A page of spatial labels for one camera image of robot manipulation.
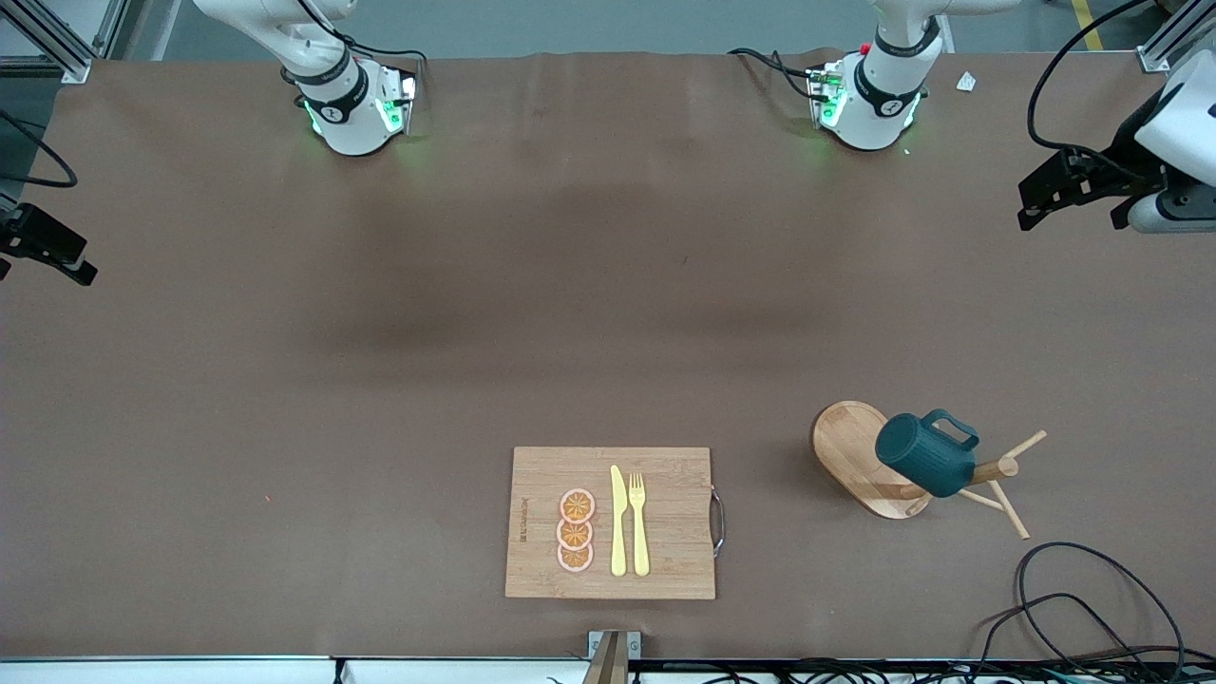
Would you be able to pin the dark teal ribbed mug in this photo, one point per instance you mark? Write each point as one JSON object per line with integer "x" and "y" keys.
{"x": 926, "y": 461}

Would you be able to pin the aluminium frame profile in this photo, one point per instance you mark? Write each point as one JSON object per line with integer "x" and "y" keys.
{"x": 1164, "y": 52}
{"x": 57, "y": 59}

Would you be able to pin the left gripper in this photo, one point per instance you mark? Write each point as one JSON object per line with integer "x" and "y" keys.
{"x": 1124, "y": 142}

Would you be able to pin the wooden mug tree stand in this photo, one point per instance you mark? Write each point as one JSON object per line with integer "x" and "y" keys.
{"x": 850, "y": 446}

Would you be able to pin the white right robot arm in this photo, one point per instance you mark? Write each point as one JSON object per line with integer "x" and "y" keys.
{"x": 351, "y": 123}

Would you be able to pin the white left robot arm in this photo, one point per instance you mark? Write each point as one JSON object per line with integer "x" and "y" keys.
{"x": 883, "y": 114}

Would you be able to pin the small white paper scrap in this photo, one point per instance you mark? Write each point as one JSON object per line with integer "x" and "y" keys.
{"x": 966, "y": 82}

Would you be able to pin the yellow plastic fork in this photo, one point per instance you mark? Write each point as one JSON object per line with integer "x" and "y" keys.
{"x": 639, "y": 541}

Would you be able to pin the brown table mat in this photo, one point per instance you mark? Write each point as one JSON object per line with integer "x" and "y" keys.
{"x": 380, "y": 332}

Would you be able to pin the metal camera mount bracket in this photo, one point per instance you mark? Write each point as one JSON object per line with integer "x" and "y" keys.
{"x": 608, "y": 655}

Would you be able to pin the yellow plastic knife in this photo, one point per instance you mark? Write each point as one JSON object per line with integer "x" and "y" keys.
{"x": 618, "y": 532}

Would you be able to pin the bamboo cutting board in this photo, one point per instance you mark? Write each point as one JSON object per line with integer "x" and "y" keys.
{"x": 665, "y": 503}

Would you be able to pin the orange slice toy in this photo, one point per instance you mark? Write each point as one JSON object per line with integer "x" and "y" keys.
{"x": 577, "y": 505}

